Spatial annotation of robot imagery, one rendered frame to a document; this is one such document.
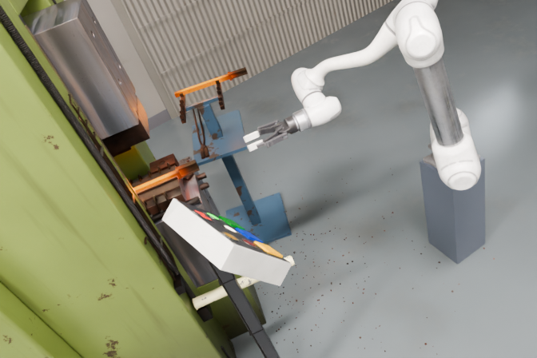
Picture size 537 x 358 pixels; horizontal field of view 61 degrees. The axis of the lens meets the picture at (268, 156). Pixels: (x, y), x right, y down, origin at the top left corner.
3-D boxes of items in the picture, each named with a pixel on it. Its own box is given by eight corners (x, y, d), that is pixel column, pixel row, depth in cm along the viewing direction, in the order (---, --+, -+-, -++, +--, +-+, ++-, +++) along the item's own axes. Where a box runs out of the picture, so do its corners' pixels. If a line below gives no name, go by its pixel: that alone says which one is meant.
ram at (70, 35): (134, 81, 189) (84, -13, 165) (139, 124, 158) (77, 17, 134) (39, 120, 186) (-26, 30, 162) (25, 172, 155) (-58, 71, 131)
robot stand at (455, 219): (455, 223, 254) (450, 140, 218) (485, 243, 238) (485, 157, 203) (428, 242, 249) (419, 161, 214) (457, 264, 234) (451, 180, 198)
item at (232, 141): (240, 112, 272) (238, 109, 271) (248, 149, 240) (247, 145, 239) (192, 128, 273) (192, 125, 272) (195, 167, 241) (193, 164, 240)
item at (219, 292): (292, 259, 192) (289, 251, 188) (296, 268, 187) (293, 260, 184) (196, 302, 189) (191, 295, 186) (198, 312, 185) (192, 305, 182)
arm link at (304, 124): (306, 121, 203) (294, 126, 203) (300, 105, 198) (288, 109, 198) (313, 131, 196) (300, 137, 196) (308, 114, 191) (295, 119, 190)
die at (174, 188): (181, 177, 204) (174, 163, 199) (188, 204, 188) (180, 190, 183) (94, 215, 202) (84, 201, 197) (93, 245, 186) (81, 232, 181)
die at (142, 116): (147, 113, 183) (136, 94, 178) (150, 138, 167) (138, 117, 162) (49, 155, 181) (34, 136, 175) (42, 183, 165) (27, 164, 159)
